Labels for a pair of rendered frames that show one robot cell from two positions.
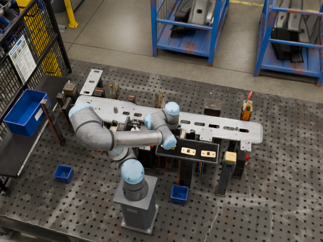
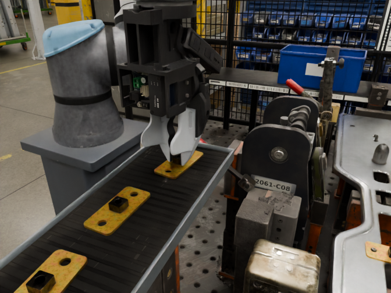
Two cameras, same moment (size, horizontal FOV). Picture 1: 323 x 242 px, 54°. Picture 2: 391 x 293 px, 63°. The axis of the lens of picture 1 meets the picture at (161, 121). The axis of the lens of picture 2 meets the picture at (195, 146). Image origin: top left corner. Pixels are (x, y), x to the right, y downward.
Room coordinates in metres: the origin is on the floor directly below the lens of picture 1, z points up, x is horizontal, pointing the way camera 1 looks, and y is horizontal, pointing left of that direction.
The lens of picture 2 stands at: (1.20, -0.44, 1.40)
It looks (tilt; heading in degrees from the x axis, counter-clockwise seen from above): 27 degrees down; 101
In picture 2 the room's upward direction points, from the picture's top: straight up
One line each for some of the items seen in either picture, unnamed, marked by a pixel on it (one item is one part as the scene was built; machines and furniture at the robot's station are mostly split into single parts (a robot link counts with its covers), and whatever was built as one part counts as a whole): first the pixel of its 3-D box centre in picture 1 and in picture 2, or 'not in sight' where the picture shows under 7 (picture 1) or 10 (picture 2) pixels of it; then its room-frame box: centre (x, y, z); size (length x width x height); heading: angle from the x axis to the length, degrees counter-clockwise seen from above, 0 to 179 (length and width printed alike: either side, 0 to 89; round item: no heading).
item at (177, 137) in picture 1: (173, 131); (163, 59); (1.09, -0.06, 1.32); 0.09 x 0.08 x 0.12; 70
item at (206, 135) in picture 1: (203, 151); not in sight; (1.21, -0.29, 0.90); 0.13 x 0.10 x 0.41; 167
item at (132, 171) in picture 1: (132, 173); (81, 56); (0.85, 0.16, 1.27); 0.13 x 0.12 x 0.14; 25
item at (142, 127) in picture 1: (141, 143); (275, 214); (1.27, 0.14, 0.94); 0.18 x 0.13 x 0.49; 77
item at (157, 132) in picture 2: not in sight; (156, 134); (1.07, -0.05, 1.21); 0.06 x 0.03 x 0.09; 70
